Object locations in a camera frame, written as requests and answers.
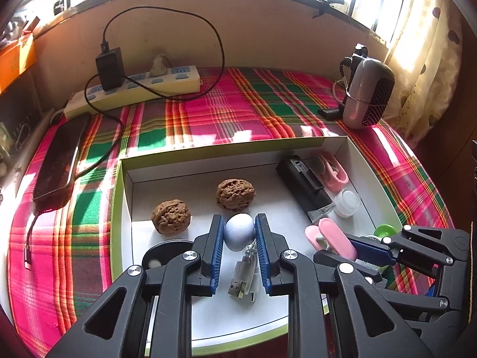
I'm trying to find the cream power strip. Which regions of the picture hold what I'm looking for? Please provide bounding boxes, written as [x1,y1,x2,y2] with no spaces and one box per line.
[63,65,202,118]

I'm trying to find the black window hook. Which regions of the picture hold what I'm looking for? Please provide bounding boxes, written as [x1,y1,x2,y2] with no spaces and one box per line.
[312,0,345,20]

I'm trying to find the green cardboard box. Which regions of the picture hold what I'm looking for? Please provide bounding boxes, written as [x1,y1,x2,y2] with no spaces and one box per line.
[111,136,404,358]

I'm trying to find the cluttered side shelf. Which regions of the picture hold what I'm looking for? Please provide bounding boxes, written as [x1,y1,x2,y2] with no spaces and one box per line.
[0,78,49,180]

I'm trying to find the pitted brown walnut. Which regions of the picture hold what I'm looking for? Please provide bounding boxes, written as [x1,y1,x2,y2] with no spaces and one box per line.
[216,178,256,211]

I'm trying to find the black smartphone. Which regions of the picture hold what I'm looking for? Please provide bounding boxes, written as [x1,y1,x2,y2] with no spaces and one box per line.
[32,114,92,213]

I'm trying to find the green and white spool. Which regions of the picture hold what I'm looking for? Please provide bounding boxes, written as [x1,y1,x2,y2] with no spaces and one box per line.
[360,224,397,273]

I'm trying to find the black charging cable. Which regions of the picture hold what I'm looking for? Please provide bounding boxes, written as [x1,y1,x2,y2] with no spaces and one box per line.
[23,6,226,269]

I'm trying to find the grey small heater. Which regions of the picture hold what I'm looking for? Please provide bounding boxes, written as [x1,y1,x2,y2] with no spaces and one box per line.
[338,44,396,130]

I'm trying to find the small black plug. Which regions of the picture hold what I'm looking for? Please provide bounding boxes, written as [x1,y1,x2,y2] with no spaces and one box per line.
[318,107,344,121]

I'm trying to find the cream dotted curtain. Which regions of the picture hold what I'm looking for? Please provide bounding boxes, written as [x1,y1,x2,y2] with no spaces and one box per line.
[384,0,464,150]

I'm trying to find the ridged brown walnut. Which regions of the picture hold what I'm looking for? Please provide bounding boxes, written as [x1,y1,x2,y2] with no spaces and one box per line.
[151,199,192,237]

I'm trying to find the orange box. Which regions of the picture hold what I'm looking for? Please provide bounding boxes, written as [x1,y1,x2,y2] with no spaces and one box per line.
[0,32,38,94]

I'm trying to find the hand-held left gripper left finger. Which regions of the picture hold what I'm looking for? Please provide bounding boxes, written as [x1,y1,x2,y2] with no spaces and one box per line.
[45,214,226,358]

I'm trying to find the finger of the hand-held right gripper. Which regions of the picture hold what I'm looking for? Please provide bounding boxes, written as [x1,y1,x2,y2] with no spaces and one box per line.
[350,225,470,268]
[315,250,459,312]

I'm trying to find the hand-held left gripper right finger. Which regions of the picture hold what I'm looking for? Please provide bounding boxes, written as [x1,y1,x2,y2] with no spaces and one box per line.
[254,213,436,358]

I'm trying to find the white plug adapter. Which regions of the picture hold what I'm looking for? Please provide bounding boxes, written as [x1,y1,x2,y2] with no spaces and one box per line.
[149,54,170,79]

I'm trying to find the pink clip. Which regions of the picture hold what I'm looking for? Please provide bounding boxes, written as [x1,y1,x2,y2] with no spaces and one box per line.
[305,218,358,261]

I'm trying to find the black charger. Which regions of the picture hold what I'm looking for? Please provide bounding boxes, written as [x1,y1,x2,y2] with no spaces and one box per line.
[96,47,125,91]

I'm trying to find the black round lid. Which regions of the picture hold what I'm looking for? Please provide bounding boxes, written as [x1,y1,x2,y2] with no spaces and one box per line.
[143,240,194,269]

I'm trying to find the clear white jar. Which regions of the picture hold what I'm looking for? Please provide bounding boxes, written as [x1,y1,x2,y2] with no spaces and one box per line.
[333,189,361,218]

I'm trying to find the plaid blanket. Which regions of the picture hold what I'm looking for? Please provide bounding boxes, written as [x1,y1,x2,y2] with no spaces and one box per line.
[7,66,455,344]

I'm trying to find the black rectangular device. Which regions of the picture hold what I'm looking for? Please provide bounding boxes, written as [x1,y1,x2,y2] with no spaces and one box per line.
[276,155,334,220]

